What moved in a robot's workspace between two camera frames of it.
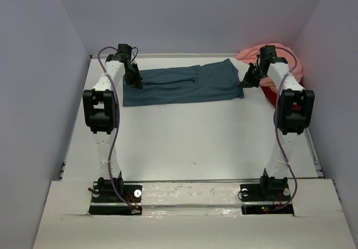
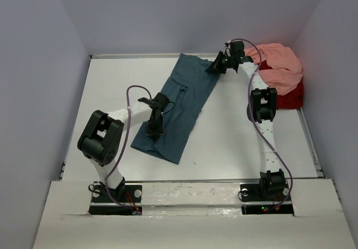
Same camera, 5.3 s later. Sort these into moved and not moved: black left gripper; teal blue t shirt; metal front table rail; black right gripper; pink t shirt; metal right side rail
Moved: black right gripper; teal blue t shirt; black left gripper
Not moved: metal right side rail; metal front table rail; pink t shirt
